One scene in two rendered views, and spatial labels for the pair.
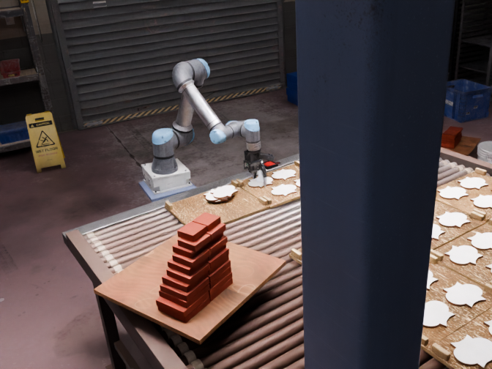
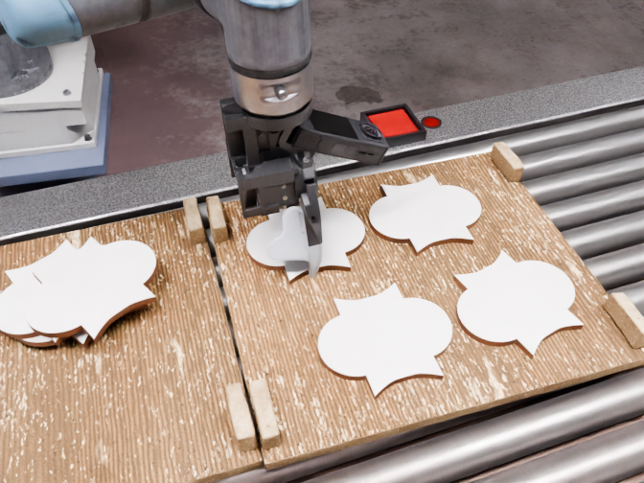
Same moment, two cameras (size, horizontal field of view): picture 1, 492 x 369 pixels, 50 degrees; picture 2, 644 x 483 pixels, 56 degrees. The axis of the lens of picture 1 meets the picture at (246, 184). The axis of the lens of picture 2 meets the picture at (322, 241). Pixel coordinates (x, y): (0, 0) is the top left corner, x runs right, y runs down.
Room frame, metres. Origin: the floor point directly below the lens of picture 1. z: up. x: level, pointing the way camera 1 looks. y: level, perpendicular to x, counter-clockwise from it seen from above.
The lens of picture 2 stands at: (2.07, -0.21, 1.47)
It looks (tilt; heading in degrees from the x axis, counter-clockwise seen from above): 47 degrees down; 13
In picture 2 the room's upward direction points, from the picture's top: straight up
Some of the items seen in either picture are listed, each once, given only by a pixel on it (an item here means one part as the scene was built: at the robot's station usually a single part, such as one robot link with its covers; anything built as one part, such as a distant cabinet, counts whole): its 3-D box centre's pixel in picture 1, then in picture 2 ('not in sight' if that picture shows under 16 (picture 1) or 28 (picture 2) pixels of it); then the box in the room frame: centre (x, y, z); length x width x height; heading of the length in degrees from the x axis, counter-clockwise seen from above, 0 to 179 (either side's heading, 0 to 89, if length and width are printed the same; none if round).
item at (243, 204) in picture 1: (216, 206); (29, 362); (2.32, 0.16, 0.93); 0.41 x 0.35 x 0.02; 121
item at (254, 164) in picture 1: (253, 159); (272, 149); (2.53, -0.05, 1.08); 0.09 x 0.08 x 0.12; 119
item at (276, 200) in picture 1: (283, 184); (405, 276); (2.53, -0.20, 0.93); 0.41 x 0.35 x 0.02; 119
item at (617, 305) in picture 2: not in sight; (628, 318); (2.51, -0.44, 0.95); 0.06 x 0.02 x 0.03; 29
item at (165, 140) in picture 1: (163, 141); not in sight; (2.77, 0.44, 1.13); 0.13 x 0.12 x 0.14; 141
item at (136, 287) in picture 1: (192, 276); not in sight; (1.59, 0.22, 1.03); 0.50 x 0.50 x 0.02; 52
